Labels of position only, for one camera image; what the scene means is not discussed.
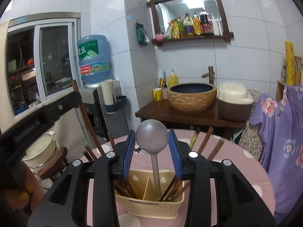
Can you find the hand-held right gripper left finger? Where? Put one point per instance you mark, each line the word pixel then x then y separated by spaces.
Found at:
pixel 129 153

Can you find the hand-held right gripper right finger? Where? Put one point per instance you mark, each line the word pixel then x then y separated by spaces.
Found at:
pixel 175 153

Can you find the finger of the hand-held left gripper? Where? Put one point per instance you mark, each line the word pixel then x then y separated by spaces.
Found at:
pixel 66 104

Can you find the black chopstick gold band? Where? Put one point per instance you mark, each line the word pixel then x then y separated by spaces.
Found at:
pixel 196 137

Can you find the grey round spoon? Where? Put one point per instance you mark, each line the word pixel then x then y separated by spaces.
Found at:
pixel 151 134

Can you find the cream plastic utensil holder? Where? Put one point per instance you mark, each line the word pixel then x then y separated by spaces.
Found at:
pixel 146 208

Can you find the person's left hand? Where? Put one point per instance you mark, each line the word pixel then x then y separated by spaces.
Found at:
pixel 26 194

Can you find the cream cooking pot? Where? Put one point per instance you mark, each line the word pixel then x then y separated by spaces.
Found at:
pixel 40 151

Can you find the grey water dispenser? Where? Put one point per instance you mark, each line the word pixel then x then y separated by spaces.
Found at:
pixel 94 104

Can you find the dark wooden cabinet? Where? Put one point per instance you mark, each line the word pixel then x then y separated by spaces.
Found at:
pixel 161 114

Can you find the cream paper roll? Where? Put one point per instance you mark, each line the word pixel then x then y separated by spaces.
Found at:
pixel 107 92

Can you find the small dark wooden stool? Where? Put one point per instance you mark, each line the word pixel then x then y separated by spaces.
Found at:
pixel 56 163

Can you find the sliding glass window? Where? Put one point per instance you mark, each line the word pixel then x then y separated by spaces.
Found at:
pixel 56 59

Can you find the dark blue side holder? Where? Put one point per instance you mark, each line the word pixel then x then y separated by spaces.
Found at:
pixel 117 105

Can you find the blue water bottle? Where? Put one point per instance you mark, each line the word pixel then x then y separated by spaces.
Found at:
pixel 93 56

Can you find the wicker sink basin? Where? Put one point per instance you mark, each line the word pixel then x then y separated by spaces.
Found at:
pixel 191 100

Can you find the patterned small cup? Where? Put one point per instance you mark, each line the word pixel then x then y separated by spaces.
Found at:
pixel 164 95

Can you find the yellow cup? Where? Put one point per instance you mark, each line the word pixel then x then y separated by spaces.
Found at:
pixel 157 94

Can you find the yellow soap bottle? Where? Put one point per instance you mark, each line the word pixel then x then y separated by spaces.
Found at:
pixel 172 79

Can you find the brown and cream rice cooker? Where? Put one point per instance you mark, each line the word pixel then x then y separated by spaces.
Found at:
pixel 234 106

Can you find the blue toothbrush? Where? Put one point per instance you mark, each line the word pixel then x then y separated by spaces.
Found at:
pixel 163 78

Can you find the grey patterned cloth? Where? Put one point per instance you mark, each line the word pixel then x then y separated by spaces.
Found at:
pixel 251 134

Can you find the bronze faucet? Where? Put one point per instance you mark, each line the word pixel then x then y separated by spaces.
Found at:
pixel 211 75

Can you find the green hanging packet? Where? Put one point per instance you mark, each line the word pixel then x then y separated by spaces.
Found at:
pixel 141 34

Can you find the purple floral cloth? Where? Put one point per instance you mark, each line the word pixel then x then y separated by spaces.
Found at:
pixel 281 134

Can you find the pink bowl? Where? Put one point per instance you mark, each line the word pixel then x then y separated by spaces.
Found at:
pixel 159 37

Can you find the yellow packet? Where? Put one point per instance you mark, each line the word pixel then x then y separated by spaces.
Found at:
pixel 174 30

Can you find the wooden open shelf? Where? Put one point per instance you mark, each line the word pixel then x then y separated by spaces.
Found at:
pixel 280 89

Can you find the yellow oil bottle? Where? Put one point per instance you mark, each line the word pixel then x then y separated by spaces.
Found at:
pixel 180 28

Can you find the purple label bottle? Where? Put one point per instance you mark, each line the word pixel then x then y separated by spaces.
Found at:
pixel 188 27

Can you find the orange label bottle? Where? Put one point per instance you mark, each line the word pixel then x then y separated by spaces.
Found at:
pixel 196 26

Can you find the dark soy sauce bottle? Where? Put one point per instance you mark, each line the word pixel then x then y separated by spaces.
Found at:
pixel 206 24

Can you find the white squeeze bottle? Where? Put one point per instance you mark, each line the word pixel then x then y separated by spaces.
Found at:
pixel 217 27

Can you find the wooden framed mirror shelf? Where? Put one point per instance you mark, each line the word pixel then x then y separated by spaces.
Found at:
pixel 175 7

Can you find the yellow patterned roll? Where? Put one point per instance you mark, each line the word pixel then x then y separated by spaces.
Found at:
pixel 289 61

